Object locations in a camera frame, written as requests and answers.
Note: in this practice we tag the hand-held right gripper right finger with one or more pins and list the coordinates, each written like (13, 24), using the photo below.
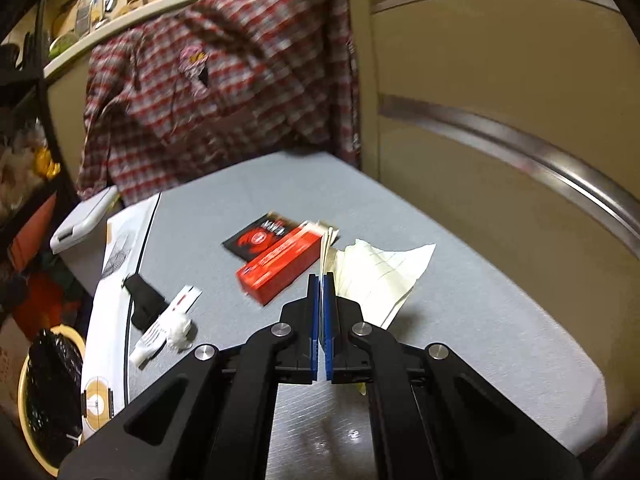
(327, 310)

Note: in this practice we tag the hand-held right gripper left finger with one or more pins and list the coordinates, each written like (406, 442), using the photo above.
(314, 310)

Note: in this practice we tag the long red box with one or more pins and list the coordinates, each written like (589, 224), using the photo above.
(280, 265)

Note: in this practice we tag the cream lined paper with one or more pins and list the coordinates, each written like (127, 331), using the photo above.
(380, 270)

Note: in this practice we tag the white tissue ball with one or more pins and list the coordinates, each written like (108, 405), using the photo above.
(180, 330)

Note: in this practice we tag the white paper wrapper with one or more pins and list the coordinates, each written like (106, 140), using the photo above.
(150, 342)

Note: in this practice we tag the small black object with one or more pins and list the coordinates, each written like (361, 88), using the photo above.
(145, 300)

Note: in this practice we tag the yellow basket with black bag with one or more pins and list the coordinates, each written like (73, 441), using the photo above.
(50, 390)

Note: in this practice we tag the white printed board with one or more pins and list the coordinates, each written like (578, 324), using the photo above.
(107, 350)

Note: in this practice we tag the red plaid shirt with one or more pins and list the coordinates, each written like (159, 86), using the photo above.
(225, 85)

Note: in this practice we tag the white lidded bin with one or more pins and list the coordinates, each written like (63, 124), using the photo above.
(82, 220)

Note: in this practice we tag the orange cardboard box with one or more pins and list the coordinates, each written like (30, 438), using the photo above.
(35, 230)

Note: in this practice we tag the beige kitchen cabinet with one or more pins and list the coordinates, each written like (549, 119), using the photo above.
(500, 60)

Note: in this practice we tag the yellow plastic bag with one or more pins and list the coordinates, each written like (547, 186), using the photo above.
(46, 165)

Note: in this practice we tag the clear plastic food bags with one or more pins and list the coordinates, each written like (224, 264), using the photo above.
(20, 170)

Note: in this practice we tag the white countertop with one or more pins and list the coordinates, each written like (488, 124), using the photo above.
(100, 32)

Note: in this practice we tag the stack of green bowls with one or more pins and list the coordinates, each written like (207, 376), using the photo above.
(62, 45)

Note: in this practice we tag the black shelving rack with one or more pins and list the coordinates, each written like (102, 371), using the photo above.
(15, 77)

